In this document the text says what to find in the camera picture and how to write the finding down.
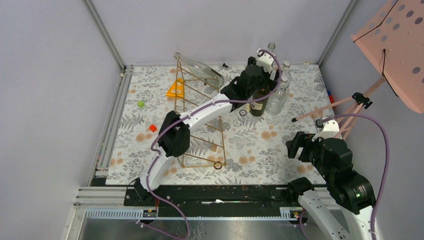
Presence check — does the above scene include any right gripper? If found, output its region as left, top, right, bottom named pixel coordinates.
left=284, top=129, right=334, bottom=180

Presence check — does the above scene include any dark green wine bottle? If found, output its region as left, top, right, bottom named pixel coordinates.
left=250, top=88, right=270, bottom=117

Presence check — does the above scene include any clear round silver-cap bottle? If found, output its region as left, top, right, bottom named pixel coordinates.
left=265, top=74, right=291, bottom=115

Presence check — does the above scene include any clear tall bottle black label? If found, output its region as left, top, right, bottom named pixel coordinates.
left=267, top=42, right=276, bottom=56

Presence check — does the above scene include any clear top wine bottle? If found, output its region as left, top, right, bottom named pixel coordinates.
left=173, top=52, right=225, bottom=90

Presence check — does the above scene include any clear bottle dark green label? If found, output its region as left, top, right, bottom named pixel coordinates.
left=281, top=60, right=292, bottom=88

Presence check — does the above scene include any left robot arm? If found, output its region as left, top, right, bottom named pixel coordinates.
left=134, top=49, right=282, bottom=206

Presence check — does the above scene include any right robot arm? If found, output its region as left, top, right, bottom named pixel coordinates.
left=285, top=120, right=376, bottom=240

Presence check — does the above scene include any white poker chip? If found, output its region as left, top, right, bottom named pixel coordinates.
left=233, top=119, right=241, bottom=127

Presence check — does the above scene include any floral table mat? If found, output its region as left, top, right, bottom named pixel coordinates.
left=105, top=64, right=333, bottom=185

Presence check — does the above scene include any cork cube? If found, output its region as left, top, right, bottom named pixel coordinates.
left=210, top=144, right=218, bottom=152

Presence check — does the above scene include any orange triangle ruler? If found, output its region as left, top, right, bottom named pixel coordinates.
left=166, top=78, right=185, bottom=98

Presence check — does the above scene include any red block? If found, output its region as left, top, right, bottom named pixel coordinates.
left=149, top=124, right=157, bottom=132

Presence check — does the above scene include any green cube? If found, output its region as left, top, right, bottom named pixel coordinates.
left=137, top=101, right=145, bottom=108

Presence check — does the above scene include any pink music stand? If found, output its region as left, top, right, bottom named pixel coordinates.
left=292, top=0, right=424, bottom=139

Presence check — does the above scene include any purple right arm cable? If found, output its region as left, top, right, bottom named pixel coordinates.
left=299, top=113, right=390, bottom=240

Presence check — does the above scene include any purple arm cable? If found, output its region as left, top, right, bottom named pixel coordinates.
left=299, top=113, right=390, bottom=240
left=137, top=48, right=283, bottom=240

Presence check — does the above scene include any gold wire wine rack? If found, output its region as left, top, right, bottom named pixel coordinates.
left=173, top=60, right=226, bottom=170

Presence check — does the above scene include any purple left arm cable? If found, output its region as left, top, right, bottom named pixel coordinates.
left=137, top=48, right=283, bottom=240

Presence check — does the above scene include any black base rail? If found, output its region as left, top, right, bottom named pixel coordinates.
left=123, top=183, right=302, bottom=218

